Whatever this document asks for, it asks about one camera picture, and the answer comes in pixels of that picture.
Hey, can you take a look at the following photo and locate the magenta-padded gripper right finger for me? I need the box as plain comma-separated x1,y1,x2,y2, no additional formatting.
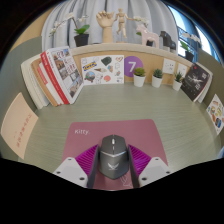
126,143,174,188

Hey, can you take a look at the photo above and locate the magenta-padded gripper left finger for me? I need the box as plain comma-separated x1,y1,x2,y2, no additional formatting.
52,143,100,189

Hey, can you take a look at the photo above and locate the dark grey computer mouse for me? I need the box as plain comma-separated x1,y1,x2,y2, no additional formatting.
97,134,130,180

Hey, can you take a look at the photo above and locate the dusty pink mouse pad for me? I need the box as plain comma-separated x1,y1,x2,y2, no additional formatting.
62,118,169,192

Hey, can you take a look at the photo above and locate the peach coloured book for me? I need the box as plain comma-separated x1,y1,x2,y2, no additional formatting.
0,92,39,160

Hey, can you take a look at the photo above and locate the colourful sticker card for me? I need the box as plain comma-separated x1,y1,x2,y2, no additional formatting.
205,93,224,135

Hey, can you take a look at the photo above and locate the small plant in white pot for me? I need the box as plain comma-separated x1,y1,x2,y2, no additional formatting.
171,71,184,92
133,67,147,88
151,68,164,89

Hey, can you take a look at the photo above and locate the brown cover book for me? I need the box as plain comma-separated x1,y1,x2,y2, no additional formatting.
30,58,63,108

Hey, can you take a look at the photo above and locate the white book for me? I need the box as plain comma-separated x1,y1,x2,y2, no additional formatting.
198,62,214,104

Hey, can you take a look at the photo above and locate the black cover book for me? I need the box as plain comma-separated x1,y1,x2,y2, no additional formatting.
189,63,212,103

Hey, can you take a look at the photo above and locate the white books stack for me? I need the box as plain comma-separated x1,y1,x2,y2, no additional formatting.
20,54,51,110

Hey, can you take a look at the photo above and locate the red-spined photo magazine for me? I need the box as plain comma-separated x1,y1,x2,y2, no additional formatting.
40,45,84,106

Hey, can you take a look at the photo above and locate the white illustrated sticker sheet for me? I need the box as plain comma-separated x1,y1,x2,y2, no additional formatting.
80,54,125,86

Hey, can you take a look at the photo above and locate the purple round number sign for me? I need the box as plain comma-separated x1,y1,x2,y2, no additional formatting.
123,55,144,78

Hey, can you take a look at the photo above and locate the green desk partition panel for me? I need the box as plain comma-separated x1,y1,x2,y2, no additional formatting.
196,49,224,111
0,35,44,118

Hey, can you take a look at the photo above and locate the white orchid in black pot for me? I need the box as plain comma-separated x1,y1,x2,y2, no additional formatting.
49,12,91,48
179,32,203,63

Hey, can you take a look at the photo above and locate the black wooden horse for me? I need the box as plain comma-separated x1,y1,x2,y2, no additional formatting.
159,30,178,53

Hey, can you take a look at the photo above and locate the pink wooden horse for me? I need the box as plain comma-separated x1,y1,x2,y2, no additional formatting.
135,24,160,48

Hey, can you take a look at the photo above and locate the white orchid plant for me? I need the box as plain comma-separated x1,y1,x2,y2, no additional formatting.
133,15,150,37

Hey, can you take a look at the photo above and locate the window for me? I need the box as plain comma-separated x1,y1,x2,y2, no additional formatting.
168,4,218,58

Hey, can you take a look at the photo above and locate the wooden artist mannequin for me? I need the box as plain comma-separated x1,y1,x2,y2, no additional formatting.
113,7,131,43

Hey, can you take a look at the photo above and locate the grey curtain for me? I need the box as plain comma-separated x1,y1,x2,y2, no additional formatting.
41,0,179,51

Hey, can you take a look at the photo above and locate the white wall outlet plate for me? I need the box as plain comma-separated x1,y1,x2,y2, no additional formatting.
176,63,188,78
162,58,177,75

